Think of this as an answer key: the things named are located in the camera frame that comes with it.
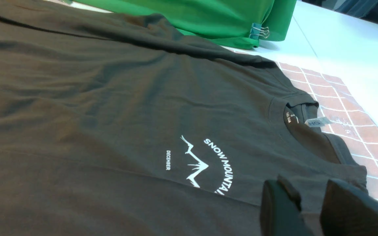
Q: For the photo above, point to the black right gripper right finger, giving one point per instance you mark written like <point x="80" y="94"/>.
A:
<point x="348" y="211"/>

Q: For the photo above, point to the metal binder clip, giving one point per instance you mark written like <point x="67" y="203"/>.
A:
<point x="257" y="32"/>

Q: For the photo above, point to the pink grid table mat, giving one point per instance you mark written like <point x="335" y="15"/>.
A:
<point x="351" y="130"/>

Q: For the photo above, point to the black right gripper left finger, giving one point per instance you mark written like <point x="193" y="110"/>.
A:
<point x="281" y="209"/>

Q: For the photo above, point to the green backdrop cloth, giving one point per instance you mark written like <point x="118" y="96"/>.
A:
<point x="224" y="22"/>

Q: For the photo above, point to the gray long-sleeved shirt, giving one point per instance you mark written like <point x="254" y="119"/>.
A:
<point x="119" y="125"/>

